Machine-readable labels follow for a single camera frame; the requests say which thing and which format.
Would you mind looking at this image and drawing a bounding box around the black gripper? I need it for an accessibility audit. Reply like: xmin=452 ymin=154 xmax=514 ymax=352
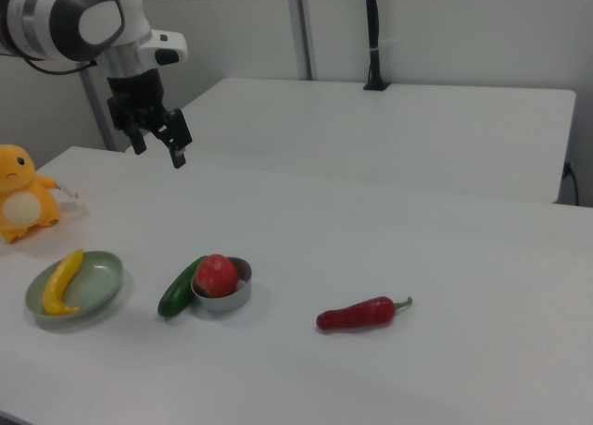
xmin=107 ymin=68 xmax=194 ymax=169

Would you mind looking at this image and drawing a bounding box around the red chili pepper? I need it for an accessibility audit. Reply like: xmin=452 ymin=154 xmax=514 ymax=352
xmin=316 ymin=295 xmax=414 ymax=332

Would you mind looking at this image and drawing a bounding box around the green plastic plate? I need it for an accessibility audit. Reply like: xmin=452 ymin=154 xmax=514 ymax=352
xmin=25 ymin=250 xmax=125 ymax=325

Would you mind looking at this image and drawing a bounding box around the white plush toy tag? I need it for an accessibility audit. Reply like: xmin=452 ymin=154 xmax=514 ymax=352
xmin=55 ymin=180 xmax=81 ymax=200

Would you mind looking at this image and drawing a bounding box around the red toy apple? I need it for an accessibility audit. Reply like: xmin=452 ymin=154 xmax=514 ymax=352
xmin=193 ymin=253 xmax=240 ymax=299

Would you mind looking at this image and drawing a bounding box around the orange plush toy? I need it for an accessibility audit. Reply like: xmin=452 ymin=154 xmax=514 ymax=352
xmin=0 ymin=144 xmax=64 ymax=244

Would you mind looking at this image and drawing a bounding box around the green toy cucumber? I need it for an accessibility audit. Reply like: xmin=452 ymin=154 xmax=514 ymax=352
xmin=158 ymin=255 xmax=209 ymax=319

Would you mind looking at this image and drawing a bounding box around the round metal bowl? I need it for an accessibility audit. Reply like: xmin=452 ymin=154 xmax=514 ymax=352
xmin=190 ymin=256 xmax=254 ymax=312

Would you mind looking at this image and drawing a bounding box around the yellow toy banana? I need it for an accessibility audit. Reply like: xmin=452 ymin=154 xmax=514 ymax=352
xmin=42 ymin=248 xmax=85 ymax=316

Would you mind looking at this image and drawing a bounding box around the white side table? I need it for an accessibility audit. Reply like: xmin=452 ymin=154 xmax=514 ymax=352
xmin=178 ymin=76 xmax=578 ymax=205

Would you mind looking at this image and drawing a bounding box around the black pole with base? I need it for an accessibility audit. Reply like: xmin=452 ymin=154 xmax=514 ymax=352
xmin=362 ymin=0 xmax=392 ymax=92

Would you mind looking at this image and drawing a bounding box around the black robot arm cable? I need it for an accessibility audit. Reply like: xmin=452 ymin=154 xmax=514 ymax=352
xmin=20 ymin=56 xmax=99 ymax=77

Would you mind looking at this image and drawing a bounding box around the grey partition post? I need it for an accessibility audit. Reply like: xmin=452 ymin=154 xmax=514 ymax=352
xmin=284 ymin=0 xmax=319 ymax=81

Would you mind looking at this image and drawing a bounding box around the black cable at table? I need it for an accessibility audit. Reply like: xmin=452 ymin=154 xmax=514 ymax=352
xmin=562 ymin=162 xmax=581 ymax=206

